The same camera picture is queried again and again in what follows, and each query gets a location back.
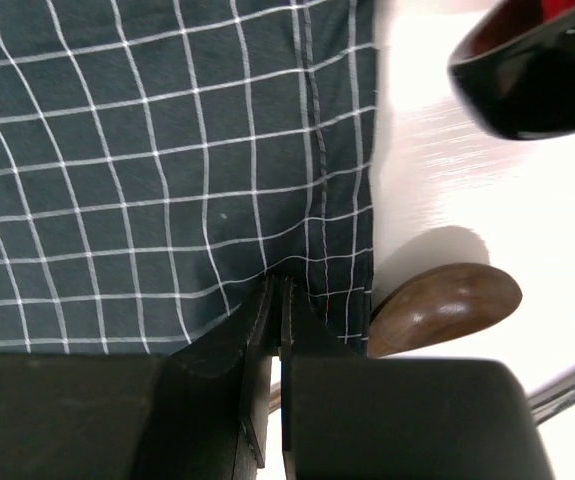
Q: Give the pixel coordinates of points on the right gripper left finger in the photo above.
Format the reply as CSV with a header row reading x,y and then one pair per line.
x,y
200,413

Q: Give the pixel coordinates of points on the silver table knife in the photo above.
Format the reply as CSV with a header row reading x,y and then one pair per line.
x,y
553,398

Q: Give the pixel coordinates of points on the dark checkered cloth napkin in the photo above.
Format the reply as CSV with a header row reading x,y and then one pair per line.
x,y
158,159

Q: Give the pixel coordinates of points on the brown wooden spoon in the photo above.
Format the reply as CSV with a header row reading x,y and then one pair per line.
x,y
440,305

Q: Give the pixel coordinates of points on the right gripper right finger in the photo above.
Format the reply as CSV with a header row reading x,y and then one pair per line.
x,y
345,416

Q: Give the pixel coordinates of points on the red mug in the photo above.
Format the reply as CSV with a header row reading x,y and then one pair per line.
x,y
515,70

